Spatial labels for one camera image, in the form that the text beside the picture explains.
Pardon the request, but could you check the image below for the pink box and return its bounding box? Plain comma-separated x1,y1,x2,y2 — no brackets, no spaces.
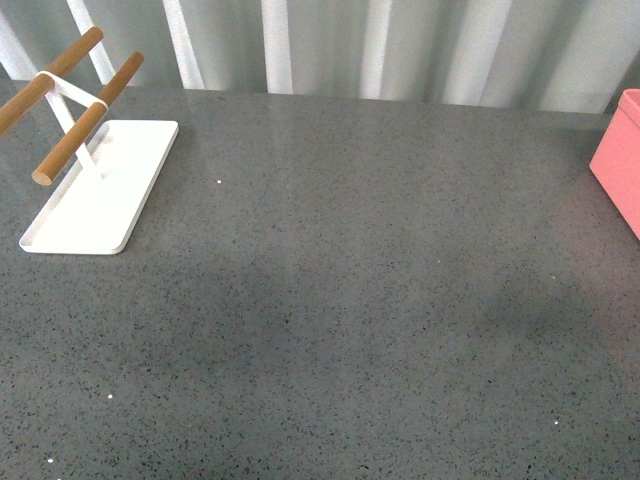
589,89,640,237

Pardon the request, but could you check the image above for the white rack with wooden bars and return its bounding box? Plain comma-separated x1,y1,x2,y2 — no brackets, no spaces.
1,27,179,255

